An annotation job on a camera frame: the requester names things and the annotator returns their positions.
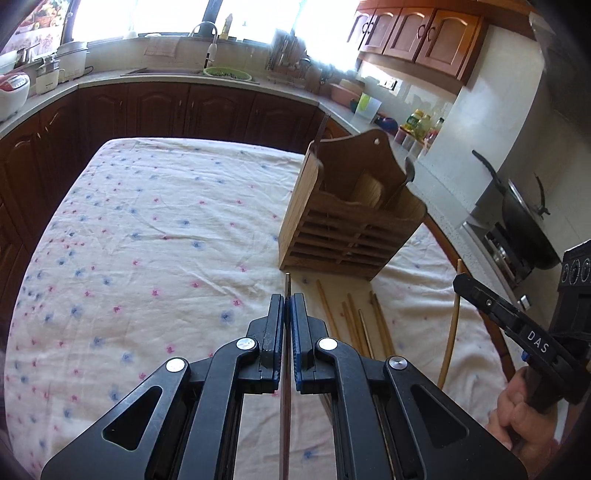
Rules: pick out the wooden chopstick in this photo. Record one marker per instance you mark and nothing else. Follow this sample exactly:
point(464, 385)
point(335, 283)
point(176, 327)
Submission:
point(383, 328)
point(333, 328)
point(353, 333)
point(361, 331)

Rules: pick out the tropical fruit poster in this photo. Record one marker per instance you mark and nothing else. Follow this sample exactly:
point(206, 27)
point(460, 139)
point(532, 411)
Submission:
point(42, 30)

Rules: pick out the wooden utensil holder box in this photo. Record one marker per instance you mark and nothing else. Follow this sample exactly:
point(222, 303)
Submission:
point(351, 210)

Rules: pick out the green colander bowl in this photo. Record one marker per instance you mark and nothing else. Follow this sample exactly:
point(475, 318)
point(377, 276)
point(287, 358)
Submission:
point(228, 74)

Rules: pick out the white rice cooker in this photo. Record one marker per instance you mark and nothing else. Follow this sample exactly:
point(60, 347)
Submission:
point(14, 89)

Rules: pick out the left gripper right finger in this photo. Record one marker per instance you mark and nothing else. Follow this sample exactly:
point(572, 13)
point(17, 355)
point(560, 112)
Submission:
point(390, 421)

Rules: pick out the black wok pan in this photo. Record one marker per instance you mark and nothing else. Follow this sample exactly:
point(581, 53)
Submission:
point(523, 222)

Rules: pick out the green white pitcher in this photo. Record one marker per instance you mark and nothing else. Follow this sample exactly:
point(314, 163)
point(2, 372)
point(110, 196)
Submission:
point(367, 108)

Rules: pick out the person's right hand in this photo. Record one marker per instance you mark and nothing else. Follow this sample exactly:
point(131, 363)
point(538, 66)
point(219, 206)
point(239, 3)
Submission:
point(527, 433)

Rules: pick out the dish drying rack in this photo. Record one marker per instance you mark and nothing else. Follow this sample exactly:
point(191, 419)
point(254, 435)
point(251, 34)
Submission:
point(289, 64)

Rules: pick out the cooking oil bottle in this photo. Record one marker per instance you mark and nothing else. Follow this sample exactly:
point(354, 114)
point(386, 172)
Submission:
point(418, 124)

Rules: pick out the upper wooden cabinets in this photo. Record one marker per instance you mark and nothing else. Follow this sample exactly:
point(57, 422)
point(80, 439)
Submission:
point(437, 41)

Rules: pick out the metal chopstick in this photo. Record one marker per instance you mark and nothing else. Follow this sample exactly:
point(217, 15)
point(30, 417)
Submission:
point(285, 384)

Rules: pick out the floral white tablecloth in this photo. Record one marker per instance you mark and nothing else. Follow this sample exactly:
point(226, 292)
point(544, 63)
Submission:
point(168, 248)

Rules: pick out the gas stove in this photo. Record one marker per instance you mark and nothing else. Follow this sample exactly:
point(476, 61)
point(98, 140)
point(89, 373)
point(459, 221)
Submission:
point(512, 271)

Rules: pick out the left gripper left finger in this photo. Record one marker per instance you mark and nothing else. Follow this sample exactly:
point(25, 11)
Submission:
point(182, 421)

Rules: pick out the yellow dish soap bottle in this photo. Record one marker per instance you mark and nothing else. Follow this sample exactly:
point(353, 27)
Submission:
point(226, 27)

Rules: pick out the wooden chopstick crossed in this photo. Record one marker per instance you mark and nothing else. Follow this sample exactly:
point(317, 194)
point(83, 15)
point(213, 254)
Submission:
point(450, 342)

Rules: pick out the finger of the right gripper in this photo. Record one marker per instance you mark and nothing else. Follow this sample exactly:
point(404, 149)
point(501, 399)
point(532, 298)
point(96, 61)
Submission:
point(500, 311)

